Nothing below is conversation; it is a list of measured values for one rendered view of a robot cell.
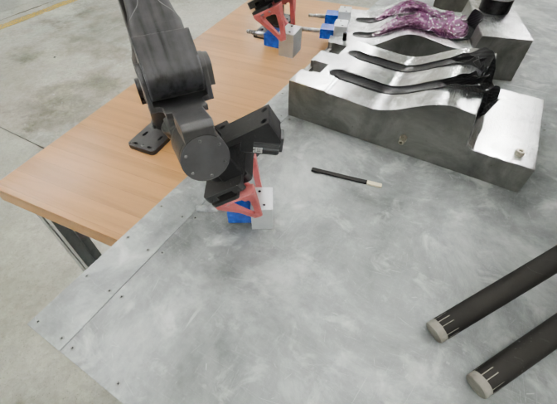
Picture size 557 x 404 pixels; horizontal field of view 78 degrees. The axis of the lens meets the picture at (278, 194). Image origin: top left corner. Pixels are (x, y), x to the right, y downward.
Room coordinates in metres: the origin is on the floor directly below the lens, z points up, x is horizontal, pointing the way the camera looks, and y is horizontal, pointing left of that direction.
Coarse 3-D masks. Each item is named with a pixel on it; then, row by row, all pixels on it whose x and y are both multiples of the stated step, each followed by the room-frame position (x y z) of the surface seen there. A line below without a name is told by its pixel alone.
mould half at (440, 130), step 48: (288, 96) 0.69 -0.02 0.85; (336, 96) 0.63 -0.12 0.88; (384, 96) 0.64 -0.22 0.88; (432, 96) 0.57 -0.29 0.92; (480, 96) 0.56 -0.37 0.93; (528, 96) 0.67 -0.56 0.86; (384, 144) 0.57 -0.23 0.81; (432, 144) 0.53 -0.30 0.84; (480, 144) 0.51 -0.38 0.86; (528, 144) 0.51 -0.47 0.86
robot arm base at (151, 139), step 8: (152, 120) 0.64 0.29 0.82; (160, 120) 0.62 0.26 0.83; (144, 128) 0.63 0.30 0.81; (152, 128) 0.63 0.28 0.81; (160, 128) 0.62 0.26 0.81; (136, 136) 0.60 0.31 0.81; (144, 136) 0.60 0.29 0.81; (152, 136) 0.60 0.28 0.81; (160, 136) 0.60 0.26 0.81; (128, 144) 0.57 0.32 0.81; (136, 144) 0.57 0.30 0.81; (144, 144) 0.57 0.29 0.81; (152, 144) 0.57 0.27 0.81; (160, 144) 0.57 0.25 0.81; (144, 152) 0.55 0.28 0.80; (152, 152) 0.55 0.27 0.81
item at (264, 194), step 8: (264, 192) 0.39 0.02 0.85; (272, 192) 0.39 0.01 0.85; (264, 200) 0.37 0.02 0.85; (272, 200) 0.37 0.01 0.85; (200, 208) 0.37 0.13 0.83; (208, 208) 0.37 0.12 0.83; (248, 208) 0.37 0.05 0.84; (264, 208) 0.35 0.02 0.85; (272, 208) 0.35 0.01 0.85; (232, 216) 0.36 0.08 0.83; (240, 216) 0.36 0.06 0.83; (248, 216) 0.36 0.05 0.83; (264, 216) 0.35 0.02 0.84; (272, 216) 0.35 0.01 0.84; (256, 224) 0.35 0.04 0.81; (264, 224) 0.35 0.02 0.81; (272, 224) 0.35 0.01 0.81
